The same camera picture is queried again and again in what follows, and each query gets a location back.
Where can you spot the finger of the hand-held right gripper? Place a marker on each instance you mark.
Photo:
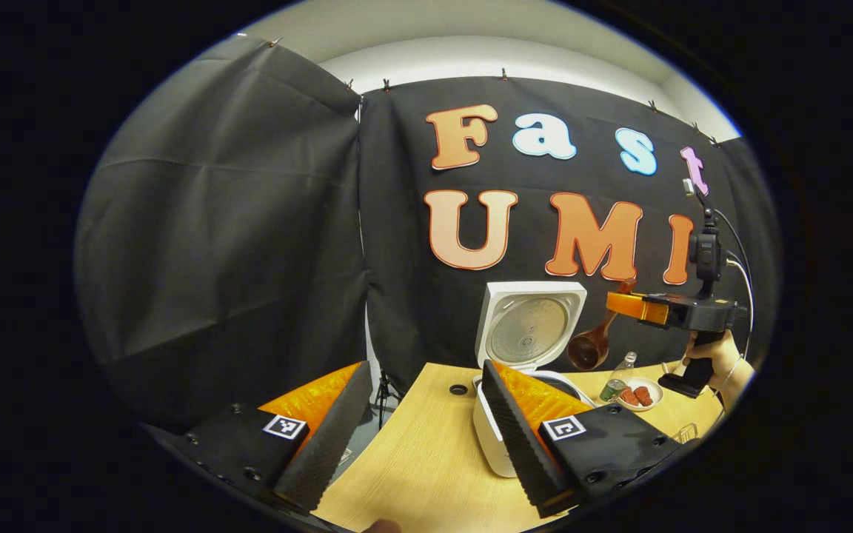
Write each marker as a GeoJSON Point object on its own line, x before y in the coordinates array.
{"type": "Point", "coordinates": [630, 303]}

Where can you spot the clear chopstick holder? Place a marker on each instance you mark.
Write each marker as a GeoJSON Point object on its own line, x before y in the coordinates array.
{"type": "Point", "coordinates": [684, 434]}

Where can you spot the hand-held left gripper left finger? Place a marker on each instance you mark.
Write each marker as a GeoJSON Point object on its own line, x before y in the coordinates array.
{"type": "Point", "coordinates": [338, 429]}

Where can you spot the red meat piece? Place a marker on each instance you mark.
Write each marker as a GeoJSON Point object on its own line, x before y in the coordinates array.
{"type": "Point", "coordinates": [629, 397]}
{"type": "Point", "coordinates": [643, 395]}

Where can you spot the clear glass bottle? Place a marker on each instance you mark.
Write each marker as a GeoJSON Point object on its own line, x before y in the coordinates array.
{"type": "Point", "coordinates": [615, 381]}

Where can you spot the white rice cooker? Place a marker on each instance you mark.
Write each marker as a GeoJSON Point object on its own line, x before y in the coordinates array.
{"type": "Point", "coordinates": [530, 326]}

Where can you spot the black tripod stand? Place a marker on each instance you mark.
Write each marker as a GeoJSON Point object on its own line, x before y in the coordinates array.
{"type": "Point", "coordinates": [384, 396]}

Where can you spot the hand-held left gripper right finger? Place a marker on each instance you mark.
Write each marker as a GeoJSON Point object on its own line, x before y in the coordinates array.
{"type": "Point", "coordinates": [515, 437]}

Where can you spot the white plate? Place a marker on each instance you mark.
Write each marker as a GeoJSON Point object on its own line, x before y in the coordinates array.
{"type": "Point", "coordinates": [654, 392]}

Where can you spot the black backdrop cloth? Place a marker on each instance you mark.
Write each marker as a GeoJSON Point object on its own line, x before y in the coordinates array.
{"type": "Point", "coordinates": [249, 237]}

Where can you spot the wooden spoon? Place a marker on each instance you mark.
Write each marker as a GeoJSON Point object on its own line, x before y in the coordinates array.
{"type": "Point", "coordinates": [589, 349]}

